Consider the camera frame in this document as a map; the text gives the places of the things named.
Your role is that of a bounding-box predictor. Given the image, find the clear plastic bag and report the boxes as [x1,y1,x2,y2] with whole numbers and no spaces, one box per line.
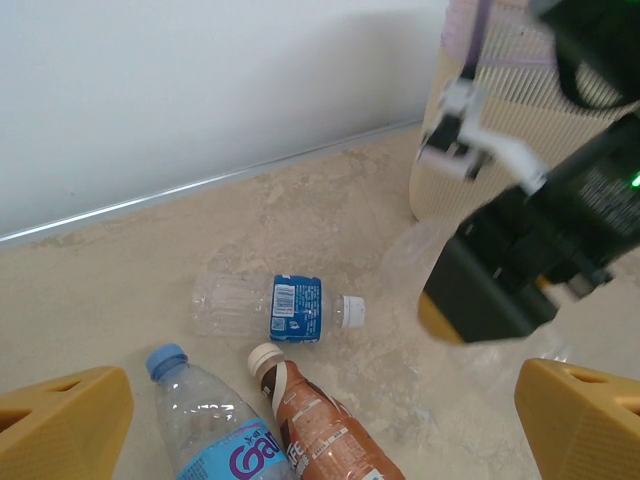
[379,219,576,396]

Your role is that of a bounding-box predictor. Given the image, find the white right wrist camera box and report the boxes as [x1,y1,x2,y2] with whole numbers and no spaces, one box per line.
[417,79,547,194]

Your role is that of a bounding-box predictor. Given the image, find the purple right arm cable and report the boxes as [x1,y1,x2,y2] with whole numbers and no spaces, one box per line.
[462,0,494,81]

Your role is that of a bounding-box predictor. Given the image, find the beige ribbed plastic bin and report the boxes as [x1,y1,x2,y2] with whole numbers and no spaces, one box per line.
[407,0,640,224]

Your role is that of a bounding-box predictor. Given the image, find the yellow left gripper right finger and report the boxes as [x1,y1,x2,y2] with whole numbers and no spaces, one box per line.
[514,357,640,480]

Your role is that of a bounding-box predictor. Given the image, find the blue label bottle white cap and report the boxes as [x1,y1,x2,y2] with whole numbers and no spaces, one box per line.
[189,272,367,346]

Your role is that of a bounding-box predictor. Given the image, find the brown coffee drink bottle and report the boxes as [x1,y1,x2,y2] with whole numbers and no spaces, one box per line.
[247,342,409,480]

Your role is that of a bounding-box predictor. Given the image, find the light blue label water bottle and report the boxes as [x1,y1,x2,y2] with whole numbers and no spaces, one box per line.
[144,342,294,480]

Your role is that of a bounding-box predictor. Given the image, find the translucent purple bin liner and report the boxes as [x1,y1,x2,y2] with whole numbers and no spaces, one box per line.
[442,0,556,71]

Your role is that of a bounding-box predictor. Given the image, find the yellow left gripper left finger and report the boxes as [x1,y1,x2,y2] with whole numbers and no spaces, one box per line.
[0,365,135,480]

